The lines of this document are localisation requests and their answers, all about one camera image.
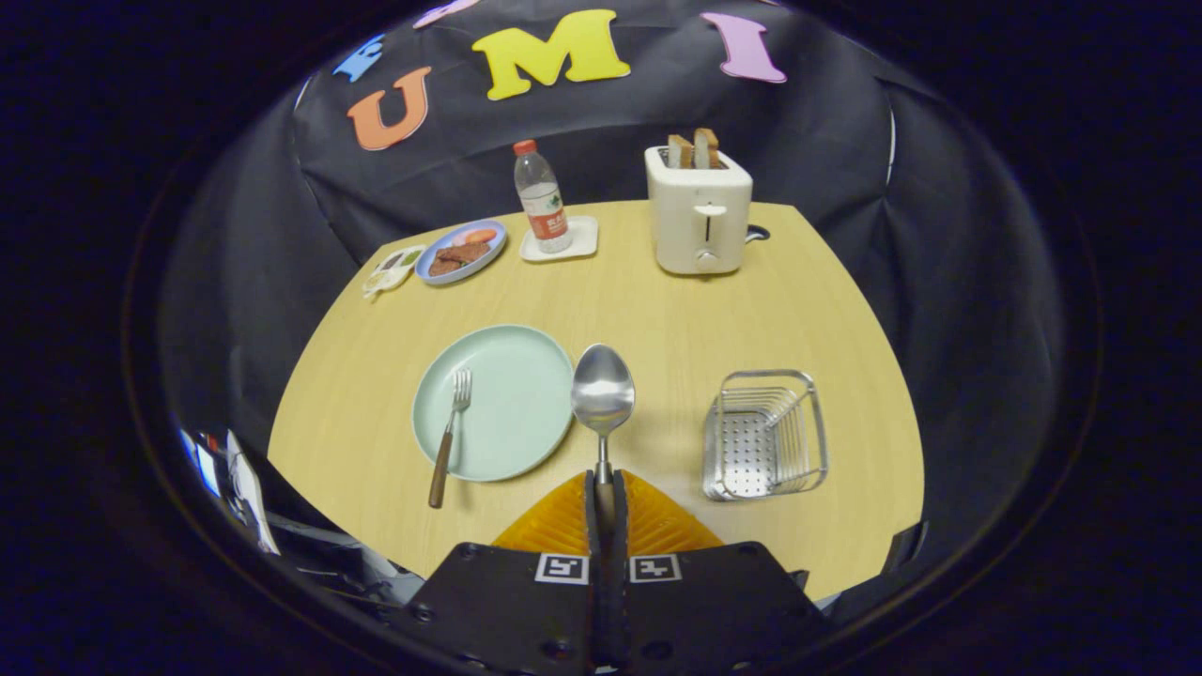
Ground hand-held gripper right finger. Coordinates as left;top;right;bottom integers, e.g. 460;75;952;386
607;469;829;675

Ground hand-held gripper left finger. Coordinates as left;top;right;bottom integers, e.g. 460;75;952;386
399;469;608;675

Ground wooden handled metal fork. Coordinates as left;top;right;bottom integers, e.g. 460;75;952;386
428;369;473;510

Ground wooden handled metal spoon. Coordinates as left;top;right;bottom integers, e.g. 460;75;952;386
571;344;636;536

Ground pale green round plate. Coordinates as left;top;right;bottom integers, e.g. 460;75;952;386
412;325;576;484

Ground blue plate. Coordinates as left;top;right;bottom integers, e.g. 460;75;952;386
414;220;508;285

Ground brown meat slices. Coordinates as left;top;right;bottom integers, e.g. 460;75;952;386
429;243;492;276

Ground white divided sauce dish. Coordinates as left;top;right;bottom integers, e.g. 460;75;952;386
362;245;426;301

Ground white square coaster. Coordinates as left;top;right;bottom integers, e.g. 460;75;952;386
519;216;599;263

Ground cream white toaster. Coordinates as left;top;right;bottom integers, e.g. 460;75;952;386
644;144;754;276

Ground clear water bottle red cap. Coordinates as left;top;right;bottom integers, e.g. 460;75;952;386
513;140;572;254

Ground metal wire drainer basket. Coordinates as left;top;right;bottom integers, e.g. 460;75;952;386
702;369;829;502

